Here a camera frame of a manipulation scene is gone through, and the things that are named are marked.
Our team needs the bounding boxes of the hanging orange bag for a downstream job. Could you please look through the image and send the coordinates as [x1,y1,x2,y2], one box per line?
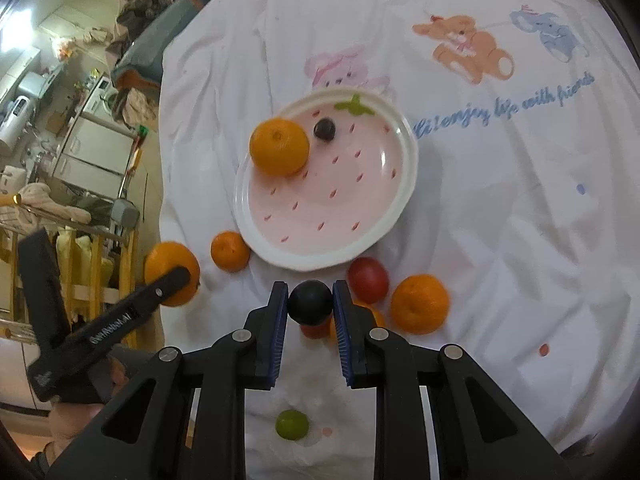
[50,37,76,61]

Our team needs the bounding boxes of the teal cushion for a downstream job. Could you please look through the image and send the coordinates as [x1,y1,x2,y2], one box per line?
[110,0,206,91]

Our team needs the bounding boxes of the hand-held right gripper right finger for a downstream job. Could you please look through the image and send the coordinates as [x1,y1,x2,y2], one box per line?
[332,280,566,480]

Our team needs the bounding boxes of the green plum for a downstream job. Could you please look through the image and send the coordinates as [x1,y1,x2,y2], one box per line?
[275,409,310,442]

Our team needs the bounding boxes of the white cartoon-print bedsheet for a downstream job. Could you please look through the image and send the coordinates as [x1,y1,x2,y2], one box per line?
[157,0,640,480]

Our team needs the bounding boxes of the beige plush cloth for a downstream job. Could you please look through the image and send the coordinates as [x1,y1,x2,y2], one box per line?
[12,182,66,231]

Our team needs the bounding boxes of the yellow wooden rack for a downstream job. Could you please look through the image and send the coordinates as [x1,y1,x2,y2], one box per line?
[0,195,141,326]

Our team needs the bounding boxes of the white washing machine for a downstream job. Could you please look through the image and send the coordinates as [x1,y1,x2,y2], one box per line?
[75,72,118,121]

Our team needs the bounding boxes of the white plate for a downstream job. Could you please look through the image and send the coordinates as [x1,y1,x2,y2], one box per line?
[234,87,419,272]

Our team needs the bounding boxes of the black plum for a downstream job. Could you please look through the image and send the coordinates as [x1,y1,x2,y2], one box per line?
[287,280,334,325]

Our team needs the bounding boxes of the large orange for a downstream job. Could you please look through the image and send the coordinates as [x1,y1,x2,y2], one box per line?
[249,116,311,177]
[144,241,201,308]

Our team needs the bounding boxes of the person's left hand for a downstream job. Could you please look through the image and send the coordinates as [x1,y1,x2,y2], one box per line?
[47,360,131,456]

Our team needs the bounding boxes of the red cherry tomato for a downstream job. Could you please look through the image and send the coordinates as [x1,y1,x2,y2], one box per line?
[299,321,332,340]
[348,257,390,306]

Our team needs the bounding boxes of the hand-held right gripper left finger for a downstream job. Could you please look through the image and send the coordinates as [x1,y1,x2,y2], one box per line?
[65,280,291,480]

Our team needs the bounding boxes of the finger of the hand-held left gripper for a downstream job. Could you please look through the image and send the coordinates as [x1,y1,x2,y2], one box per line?
[70,266,192,358]

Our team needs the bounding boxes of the white kitchen cabinets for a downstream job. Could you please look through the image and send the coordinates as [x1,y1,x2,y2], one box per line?
[52,115,133,191]

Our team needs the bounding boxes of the small mandarin orange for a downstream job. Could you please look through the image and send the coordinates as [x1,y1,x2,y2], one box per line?
[210,231,251,274]
[390,274,451,336]
[329,300,387,343]

